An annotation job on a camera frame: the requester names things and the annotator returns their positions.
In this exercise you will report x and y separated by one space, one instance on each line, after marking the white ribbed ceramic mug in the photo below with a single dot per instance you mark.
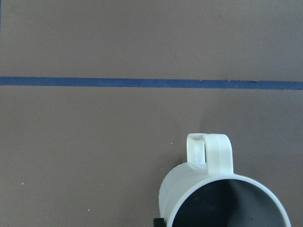
205 191

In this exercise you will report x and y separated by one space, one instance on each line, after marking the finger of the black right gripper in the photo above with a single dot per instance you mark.
159 221

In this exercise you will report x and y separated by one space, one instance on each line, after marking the brown paper table cover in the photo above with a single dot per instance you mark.
105 92

